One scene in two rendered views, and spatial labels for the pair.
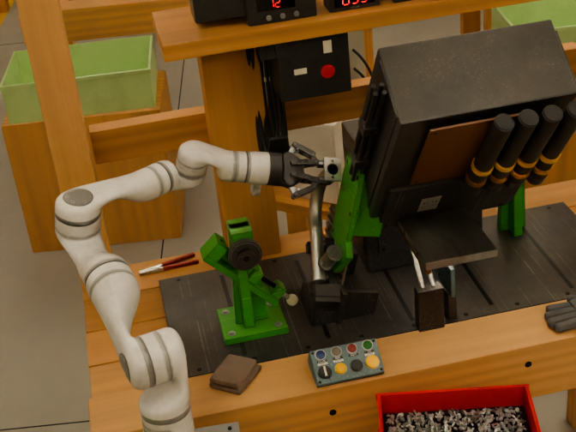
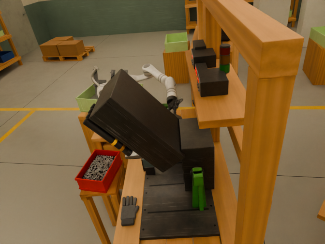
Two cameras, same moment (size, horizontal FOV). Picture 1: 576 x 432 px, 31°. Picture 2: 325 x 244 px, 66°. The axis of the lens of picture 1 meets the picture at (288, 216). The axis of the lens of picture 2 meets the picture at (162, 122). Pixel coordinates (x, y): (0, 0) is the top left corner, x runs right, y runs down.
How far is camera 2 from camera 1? 2.86 m
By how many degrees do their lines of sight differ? 84
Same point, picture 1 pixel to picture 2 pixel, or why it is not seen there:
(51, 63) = not seen: hidden behind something
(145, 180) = (156, 74)
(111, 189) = (150, 69)
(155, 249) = not seen: outside the picture
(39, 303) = (316, 147)
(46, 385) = not seen: hidden behind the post
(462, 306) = (152, 177)
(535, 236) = (190, 212)
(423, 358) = (131, 164)
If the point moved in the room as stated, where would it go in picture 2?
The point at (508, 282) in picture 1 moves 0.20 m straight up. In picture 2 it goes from (160, 193) to (156, 170)
